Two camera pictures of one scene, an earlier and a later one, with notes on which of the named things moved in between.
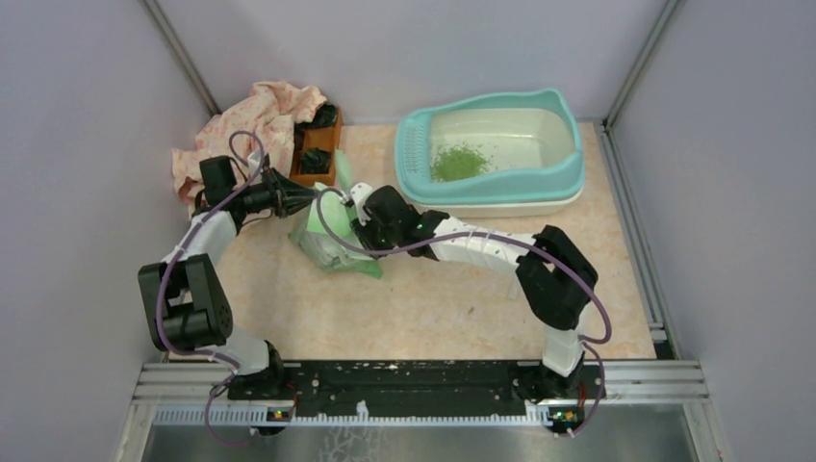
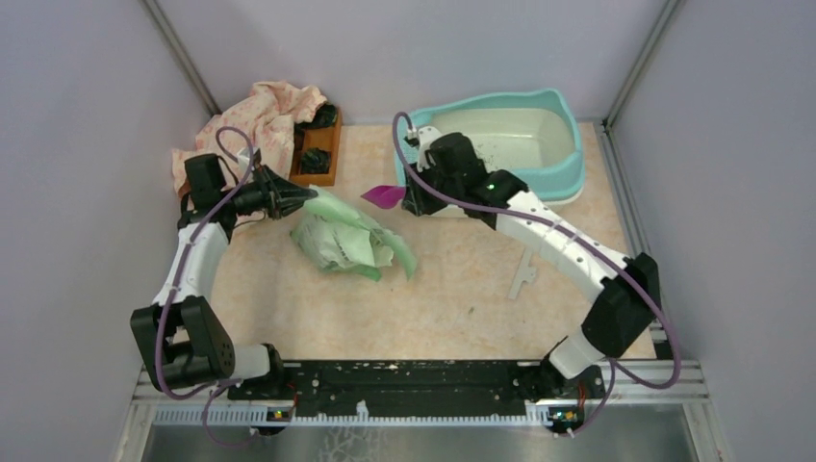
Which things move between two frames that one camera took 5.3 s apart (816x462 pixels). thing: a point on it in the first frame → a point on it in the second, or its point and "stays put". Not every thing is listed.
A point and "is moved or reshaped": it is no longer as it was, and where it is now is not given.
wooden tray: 326,138 stays put
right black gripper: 364,232 → 417,204
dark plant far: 325,116 stays put
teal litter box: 512,156 stays put
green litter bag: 329,239 is moved or reshaped
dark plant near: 315,161 stays put
